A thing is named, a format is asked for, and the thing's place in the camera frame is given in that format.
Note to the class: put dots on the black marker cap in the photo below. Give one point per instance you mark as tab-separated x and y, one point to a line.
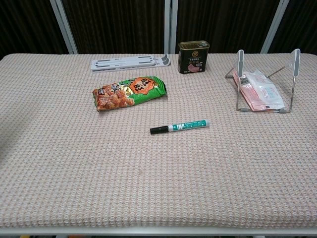
158	130

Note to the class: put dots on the green white marker body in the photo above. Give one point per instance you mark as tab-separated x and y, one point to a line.
188	125

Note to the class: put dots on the green orange snack bag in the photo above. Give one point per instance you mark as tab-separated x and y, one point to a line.
123	95

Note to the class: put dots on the pink woven tablecloth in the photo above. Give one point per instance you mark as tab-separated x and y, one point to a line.
123	173

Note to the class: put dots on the white folding laptop stand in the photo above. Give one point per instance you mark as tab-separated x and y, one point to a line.
123	63

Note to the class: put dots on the dark luncheon meat can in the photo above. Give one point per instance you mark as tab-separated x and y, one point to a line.
193	59

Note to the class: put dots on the pink wet wipes packet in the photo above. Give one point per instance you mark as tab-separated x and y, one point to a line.
260	91

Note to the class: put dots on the grey partition frame post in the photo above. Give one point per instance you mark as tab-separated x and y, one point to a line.
65	27
170	24
275	24

